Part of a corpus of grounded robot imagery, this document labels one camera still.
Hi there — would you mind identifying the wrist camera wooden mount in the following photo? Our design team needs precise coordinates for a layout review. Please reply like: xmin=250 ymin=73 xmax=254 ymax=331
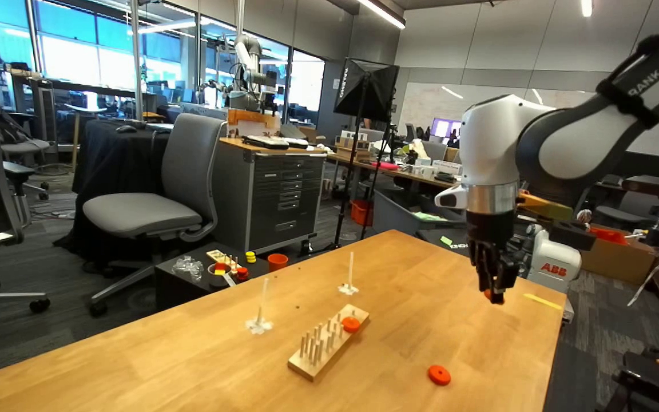
xmin=517 ymin=193 xmax=573 ymax=223

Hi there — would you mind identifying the wooden peg board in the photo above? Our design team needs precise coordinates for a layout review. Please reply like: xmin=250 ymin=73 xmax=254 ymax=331
xmin=287 ymin=304 xmax=367 ymax=380

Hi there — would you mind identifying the grey metal cabinet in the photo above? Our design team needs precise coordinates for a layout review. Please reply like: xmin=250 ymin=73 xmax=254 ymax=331
xmin=212 ymin=137 xmax=324 ymax=255

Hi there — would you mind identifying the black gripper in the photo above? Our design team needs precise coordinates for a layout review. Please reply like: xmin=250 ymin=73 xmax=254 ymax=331
xmin=466 ymin=214 xmax=518 ymax=304

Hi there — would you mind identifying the grey office chair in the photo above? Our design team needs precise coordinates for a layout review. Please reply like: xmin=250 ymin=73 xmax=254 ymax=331
xmin=81 ymin=112 xmax=223 ymax=317

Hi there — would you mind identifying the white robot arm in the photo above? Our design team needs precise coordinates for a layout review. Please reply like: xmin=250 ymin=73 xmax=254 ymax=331
xmin=434 ymin=35 xmax=659 ymax=304

